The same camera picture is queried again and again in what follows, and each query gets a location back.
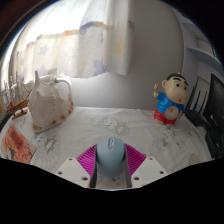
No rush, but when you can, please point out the white wall shelf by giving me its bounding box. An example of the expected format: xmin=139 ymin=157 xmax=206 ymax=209
xmin=187 ymin=46 xmax=223 ymax=68

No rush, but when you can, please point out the cartoon boy figure clock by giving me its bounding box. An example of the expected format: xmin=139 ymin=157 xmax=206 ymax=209
xmin=152 ymin=73 xmax=189 ymax=126

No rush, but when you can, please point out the black computer monitor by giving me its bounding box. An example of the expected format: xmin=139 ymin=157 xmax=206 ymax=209
xmin=203 ymin=73 xmax=224 ymax=158

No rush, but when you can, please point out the light blue computer mouse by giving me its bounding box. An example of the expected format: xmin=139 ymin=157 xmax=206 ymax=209
xmin=95 ymin=135 xmax=127 ymax=179

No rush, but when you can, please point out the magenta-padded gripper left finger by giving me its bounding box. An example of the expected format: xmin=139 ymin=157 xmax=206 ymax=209
xmin=54 ymin=143 xmax=101 ymax=188

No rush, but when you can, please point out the large white conch shell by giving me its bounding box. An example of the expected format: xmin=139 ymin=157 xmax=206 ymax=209
xmin=27 ymin=70 xmax=75 ymax=134

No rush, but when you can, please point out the red printed mouse pad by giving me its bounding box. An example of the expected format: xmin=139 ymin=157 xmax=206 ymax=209
xmin=0 ymin=125 xmax=38 ymax=164

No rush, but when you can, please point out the black router with antennas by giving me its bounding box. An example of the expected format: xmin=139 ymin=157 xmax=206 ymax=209
xmin=184 ymin=87 xmax=211 ymax=127

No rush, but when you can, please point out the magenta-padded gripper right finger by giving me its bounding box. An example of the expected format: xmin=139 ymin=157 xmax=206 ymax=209
xmin=123 ymin=143 xmax=169 ymax=188

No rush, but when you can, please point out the white cartoon-print tablecloth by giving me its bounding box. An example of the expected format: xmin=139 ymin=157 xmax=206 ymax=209
xmin=0 ymin=106 xmax=214 ymax=191

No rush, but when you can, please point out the white star-print curtain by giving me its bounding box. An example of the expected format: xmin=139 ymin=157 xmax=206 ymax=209
xmin=6 ymin=0 xmax=136 ymax=81

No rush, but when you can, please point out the wooden model sailing ship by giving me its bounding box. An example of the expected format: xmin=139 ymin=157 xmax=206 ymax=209
xmin=1 ymin=71 xmax=33 ymax=120

